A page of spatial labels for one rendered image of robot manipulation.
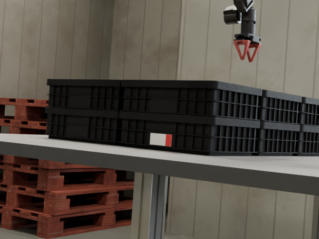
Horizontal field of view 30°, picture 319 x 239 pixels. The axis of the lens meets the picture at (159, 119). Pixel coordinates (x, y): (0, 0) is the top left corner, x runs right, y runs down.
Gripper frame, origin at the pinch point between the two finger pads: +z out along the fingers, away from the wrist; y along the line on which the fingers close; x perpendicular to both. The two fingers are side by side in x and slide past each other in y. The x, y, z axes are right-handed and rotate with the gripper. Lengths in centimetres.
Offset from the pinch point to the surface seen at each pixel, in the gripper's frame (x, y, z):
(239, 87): 20.9, 37.4, 15.5
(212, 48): -115, -141, -32
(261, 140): 19.3, 19.0, 32.0
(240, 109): 19.6, 34.3, 22.3
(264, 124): 20.5, 19.9, 26.2
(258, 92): 20.9, 25.6, 15.9
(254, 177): 54, 82, 41
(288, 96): 20.9, 3.7, 15.5
